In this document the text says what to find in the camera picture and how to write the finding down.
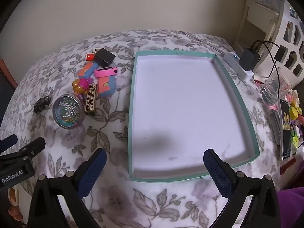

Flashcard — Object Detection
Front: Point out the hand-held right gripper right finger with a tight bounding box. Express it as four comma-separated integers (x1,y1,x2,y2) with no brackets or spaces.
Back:
203,149,282,228

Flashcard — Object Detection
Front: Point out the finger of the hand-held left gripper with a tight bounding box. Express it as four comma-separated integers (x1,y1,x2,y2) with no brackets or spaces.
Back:
0,134,18,154
0,137,46,162

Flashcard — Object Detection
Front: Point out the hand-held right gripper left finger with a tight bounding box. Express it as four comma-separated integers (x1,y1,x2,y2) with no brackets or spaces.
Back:
26,148,107,228

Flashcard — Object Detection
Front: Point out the black toy car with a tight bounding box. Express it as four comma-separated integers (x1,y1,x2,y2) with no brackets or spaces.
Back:
34,96,51,114

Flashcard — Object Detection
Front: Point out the round tin with beads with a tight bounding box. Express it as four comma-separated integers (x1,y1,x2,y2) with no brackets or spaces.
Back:
52,94,85,130

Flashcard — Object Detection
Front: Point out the gold patterned rectangular box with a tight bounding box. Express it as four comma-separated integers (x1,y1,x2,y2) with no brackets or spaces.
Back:
84,84,98,116

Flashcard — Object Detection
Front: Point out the teal cardboard tray box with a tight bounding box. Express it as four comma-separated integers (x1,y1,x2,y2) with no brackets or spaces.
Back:
128,50,260,183

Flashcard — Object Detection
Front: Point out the pink puppy toy figure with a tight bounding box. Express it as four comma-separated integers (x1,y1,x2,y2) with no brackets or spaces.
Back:
72,77,89,100

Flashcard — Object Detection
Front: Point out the salmon toy gun blue edge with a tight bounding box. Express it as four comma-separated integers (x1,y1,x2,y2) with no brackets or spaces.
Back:
97,75,117,98

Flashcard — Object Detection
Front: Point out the blue toy gun orange trim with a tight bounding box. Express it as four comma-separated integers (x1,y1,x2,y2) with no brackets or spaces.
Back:
78,62,100,79

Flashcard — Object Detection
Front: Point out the person's left hand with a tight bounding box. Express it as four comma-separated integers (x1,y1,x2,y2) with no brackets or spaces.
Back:
7,186,24,221

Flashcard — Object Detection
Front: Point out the floral printed blanket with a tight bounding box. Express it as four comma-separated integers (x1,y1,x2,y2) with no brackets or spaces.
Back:
0,30,283,228

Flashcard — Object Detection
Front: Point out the black smartphone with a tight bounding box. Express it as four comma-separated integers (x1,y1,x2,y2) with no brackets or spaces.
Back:
279,98,292,161

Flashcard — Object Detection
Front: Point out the purple cloth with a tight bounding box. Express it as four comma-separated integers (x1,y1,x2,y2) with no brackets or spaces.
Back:
278,186,304,228

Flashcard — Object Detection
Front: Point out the clear glass jar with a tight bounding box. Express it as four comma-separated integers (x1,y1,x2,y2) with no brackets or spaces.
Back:
260,68,292,106

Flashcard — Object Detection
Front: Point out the yellow round object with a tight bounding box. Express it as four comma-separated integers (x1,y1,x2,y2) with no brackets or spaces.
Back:
288,106,303,120

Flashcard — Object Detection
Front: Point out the pastel flower decoration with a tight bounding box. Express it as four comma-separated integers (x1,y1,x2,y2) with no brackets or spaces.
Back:
284,88,301,107

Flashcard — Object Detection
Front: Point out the black power adapter cube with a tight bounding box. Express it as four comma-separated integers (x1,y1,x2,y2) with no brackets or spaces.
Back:
94,48,116,67

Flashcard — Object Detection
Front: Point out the white power strip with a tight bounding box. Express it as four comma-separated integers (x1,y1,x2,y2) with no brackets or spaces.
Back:
223,51,254,81

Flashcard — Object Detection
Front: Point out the cream plastic shelf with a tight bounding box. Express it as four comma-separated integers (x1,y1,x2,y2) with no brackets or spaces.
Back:
234,0,281,57

